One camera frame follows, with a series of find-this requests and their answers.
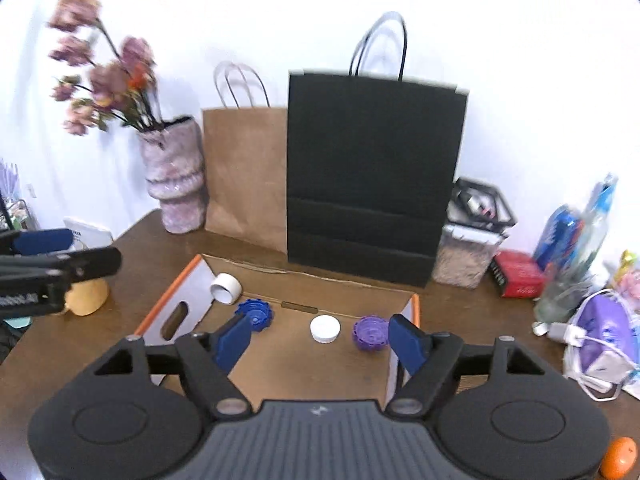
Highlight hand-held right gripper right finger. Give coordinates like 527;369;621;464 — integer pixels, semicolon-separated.
385;314;548;421

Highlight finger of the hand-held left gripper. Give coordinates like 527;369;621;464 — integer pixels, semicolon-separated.
0;228;75;257
0;247;123;285

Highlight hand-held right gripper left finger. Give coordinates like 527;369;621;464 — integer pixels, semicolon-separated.
92;312;253;422

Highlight cardboard box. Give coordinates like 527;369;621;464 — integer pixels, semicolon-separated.
134;254;421;406

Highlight white flat box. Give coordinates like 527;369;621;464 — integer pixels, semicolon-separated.
62;216;115;251

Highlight yellow cup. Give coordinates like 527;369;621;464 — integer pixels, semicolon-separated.
65;277;110;317

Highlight purple ridged cap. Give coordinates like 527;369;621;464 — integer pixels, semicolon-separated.
352;315;392;352

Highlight blue ridged cap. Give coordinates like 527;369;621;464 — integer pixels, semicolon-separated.
235;298;273;332

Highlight white bottle cap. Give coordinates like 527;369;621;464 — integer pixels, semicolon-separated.
309;315;342;344

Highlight clear container with black lid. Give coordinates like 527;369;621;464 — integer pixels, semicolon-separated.
431;176;518;289

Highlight pink textured vase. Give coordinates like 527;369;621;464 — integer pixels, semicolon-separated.
137;116;208;234

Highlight red box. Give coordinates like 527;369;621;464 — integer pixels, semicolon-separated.
487;250;548;298

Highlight brown paper bag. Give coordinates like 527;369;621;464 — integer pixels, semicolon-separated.
201;61;290;253

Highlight dried pink flowers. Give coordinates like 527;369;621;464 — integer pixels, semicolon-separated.
47;0;166;136

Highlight black paper bag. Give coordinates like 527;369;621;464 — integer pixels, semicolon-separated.
286;11;470;288

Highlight blue drink can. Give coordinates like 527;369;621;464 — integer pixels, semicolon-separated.
532;204;583;273

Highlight purple packet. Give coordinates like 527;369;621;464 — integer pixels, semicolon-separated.
564;292;640;396

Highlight clear glass bottle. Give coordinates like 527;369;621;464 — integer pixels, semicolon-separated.
534;172;619;323

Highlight colourful toy packet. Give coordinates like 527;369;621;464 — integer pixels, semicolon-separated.
612;249;640;301

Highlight orange round object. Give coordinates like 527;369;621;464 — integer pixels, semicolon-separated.
599;436;638;480

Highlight metal wire rack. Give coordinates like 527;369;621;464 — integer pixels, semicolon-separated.
0;199;28;233

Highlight white tape ring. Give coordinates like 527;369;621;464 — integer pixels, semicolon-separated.
209;273;243;306

